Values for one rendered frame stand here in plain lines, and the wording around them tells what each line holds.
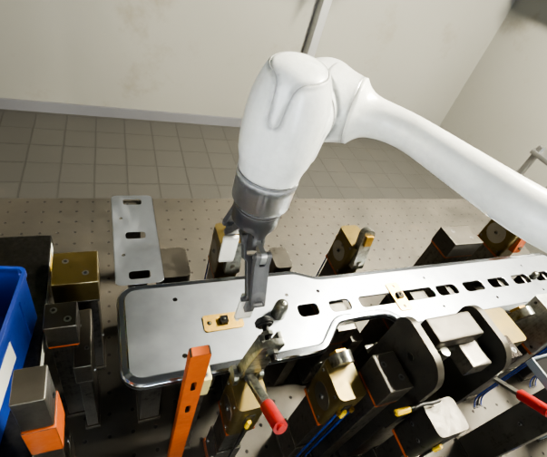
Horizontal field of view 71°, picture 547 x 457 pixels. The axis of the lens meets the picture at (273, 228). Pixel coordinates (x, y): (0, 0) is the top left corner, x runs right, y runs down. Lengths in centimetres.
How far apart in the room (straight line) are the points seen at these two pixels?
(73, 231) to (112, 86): 202
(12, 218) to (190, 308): 81
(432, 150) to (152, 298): 60
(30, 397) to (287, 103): 44
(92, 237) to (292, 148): 101
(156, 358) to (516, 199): 63
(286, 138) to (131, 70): 281
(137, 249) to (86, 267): 15
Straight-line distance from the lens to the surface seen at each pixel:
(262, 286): 60
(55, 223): 144
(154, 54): 319
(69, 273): 82
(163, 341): 80
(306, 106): 45
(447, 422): 82
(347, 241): 104
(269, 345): 57
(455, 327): 79
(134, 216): 101
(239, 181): 53
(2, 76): 337
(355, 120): 59
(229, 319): 83
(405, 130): 59
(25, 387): 56
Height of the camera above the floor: 169
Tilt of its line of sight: 42 degrees down
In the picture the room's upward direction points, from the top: 19 degrees clockwise
